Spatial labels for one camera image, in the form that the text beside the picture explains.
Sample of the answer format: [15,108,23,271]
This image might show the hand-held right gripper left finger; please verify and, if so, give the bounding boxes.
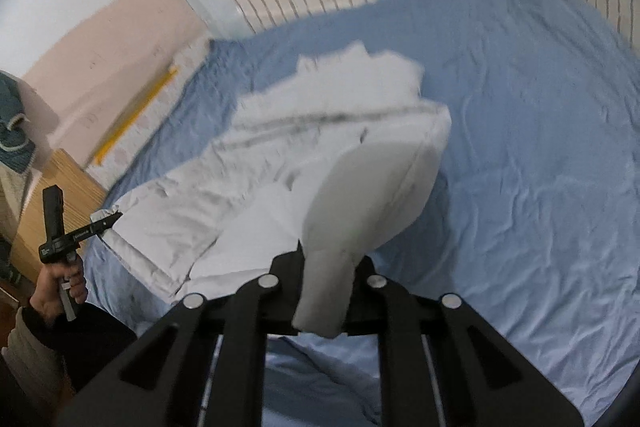
[57,251,304,427]

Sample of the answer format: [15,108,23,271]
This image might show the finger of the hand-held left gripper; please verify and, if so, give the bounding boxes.
[91,211,123,238]

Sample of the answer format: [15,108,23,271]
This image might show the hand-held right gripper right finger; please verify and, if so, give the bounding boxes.
[344,256,584,427]

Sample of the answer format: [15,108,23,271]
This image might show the light grey padded jacket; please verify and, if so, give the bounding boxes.
[102,41,453,339]

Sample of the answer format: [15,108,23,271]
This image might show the person's left forearm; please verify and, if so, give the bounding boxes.
[0,304,68,410]

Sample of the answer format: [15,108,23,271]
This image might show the person's left hand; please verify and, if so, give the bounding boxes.
[30,253,89,326]

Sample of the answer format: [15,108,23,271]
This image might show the wooden bed board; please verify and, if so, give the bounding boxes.
[10,148,108,278]

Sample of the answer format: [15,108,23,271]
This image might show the teal knitted cloth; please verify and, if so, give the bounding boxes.
[0,72,40,172]

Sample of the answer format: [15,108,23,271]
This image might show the person's dark trouser leg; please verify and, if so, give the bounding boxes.
[62,301,139,395]

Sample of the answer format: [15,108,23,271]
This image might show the yellow stick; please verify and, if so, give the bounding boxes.
[94,64,181,166]

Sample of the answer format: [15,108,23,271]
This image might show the blue bed sheet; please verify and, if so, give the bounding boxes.
[82,0,640,427]

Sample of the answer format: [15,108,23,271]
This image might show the pink wall covering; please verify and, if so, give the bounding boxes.
[22,0,208,158]

